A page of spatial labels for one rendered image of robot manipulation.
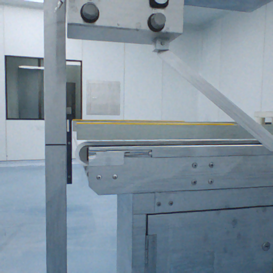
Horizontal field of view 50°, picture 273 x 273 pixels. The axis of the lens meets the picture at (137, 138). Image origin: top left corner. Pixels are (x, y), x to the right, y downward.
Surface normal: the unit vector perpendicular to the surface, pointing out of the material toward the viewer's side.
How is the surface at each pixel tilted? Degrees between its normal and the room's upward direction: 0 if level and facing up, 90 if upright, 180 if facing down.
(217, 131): 90
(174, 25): 90
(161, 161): 90
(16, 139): 90
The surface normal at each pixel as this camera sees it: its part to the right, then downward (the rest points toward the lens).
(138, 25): 0.24, 0.09
